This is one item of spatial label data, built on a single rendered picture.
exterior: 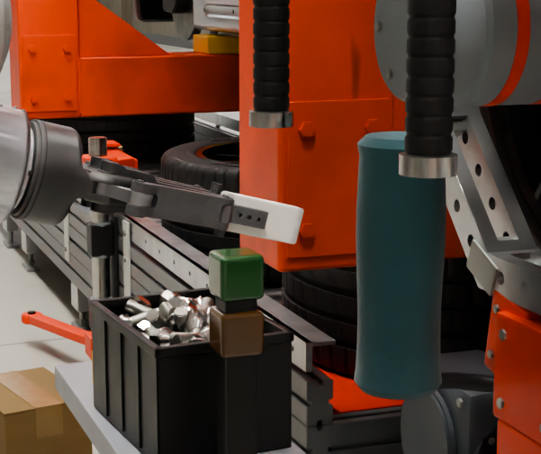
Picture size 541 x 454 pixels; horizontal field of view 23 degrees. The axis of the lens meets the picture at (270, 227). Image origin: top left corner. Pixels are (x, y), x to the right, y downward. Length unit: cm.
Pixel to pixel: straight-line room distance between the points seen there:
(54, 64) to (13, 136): 259
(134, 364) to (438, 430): 52
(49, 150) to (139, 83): 264
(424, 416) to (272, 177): 36
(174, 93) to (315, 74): 198
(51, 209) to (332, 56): 76
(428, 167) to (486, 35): 19
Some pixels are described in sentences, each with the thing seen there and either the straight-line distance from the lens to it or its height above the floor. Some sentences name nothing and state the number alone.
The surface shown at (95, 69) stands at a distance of 356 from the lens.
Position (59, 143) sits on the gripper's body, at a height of 78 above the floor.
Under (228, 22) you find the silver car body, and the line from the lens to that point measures 352.
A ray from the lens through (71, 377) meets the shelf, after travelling 150.
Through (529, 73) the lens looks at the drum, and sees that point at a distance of 116.
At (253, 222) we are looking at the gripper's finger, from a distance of 104.
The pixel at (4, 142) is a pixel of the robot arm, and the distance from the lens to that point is 94.
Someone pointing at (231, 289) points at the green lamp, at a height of 63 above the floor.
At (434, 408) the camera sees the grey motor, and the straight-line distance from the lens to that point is 165.
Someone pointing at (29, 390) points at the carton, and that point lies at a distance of 236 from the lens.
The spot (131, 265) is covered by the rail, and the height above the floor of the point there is 30.
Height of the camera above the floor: 90
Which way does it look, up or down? 11 degrees down
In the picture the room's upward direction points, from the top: straight up
